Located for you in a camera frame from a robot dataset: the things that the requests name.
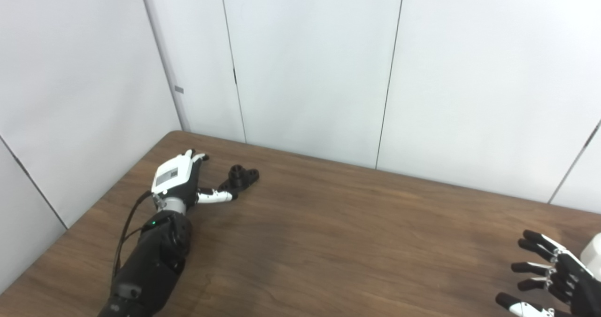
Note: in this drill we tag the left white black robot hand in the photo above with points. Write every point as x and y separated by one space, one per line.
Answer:
173 176

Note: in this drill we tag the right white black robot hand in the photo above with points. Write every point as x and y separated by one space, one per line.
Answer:
573 279

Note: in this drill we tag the round white plastic piece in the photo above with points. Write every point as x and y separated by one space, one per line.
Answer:
592 258

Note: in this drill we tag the black flanged holder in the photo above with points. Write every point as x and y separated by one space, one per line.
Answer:
239 178

